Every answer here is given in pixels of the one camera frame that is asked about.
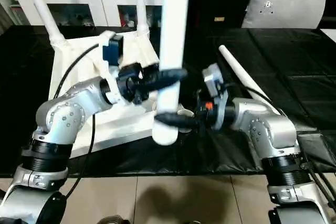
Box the white plastic table leg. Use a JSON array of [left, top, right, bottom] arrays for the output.
[[133, 0, 151, 39], [19, 0, 66, 48], [151, 0, 192, 146], [218, 45, 284, 116]]

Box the white plastic table top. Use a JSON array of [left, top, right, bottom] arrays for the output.
[[49, 30, 195, 159]]

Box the brown rounded robot part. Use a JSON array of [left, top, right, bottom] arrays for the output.
[[98, 215, 127, 224]]

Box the light grey cushion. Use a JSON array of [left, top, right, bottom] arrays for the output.
[[240, 0, 328, 30]]

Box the white flat board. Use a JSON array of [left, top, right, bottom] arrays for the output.
[[319, 28, 336, 39]]

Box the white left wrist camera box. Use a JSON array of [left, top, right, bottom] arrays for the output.
[[92, 33, 126, 107]]

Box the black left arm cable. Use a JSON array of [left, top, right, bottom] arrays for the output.
[[53, 42, 106, 200]]

